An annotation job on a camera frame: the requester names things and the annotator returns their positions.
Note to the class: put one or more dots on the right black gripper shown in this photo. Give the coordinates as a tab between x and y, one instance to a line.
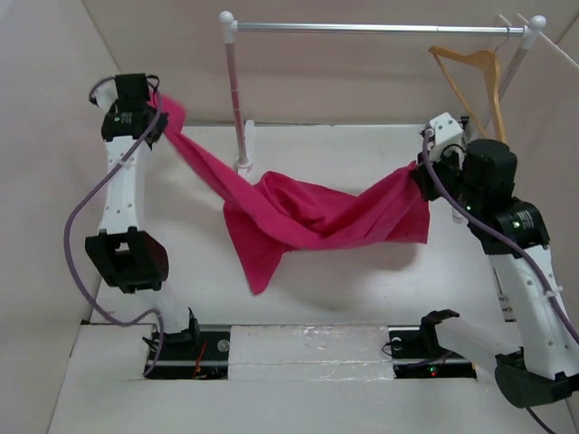
421	174

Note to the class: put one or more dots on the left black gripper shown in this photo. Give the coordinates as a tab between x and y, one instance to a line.
161	126

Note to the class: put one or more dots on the pink trousers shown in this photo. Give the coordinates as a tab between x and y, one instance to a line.
280	214

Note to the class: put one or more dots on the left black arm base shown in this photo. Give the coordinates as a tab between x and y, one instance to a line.
208	361

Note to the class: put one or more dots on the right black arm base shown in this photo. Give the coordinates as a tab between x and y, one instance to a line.
412	360

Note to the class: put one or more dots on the wooden clothes hanger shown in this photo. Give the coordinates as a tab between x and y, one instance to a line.
487	62

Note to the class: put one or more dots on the white metal clothes rack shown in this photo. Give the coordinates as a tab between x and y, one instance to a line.
245	130

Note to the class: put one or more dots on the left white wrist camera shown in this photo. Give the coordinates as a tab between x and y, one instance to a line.
104	94

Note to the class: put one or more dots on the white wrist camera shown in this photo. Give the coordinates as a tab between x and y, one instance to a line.
442	131
104	94

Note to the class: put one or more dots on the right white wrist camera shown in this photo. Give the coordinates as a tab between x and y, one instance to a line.
442	131

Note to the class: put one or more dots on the aluminium table edge rail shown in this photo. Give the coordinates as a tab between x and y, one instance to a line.
216	123

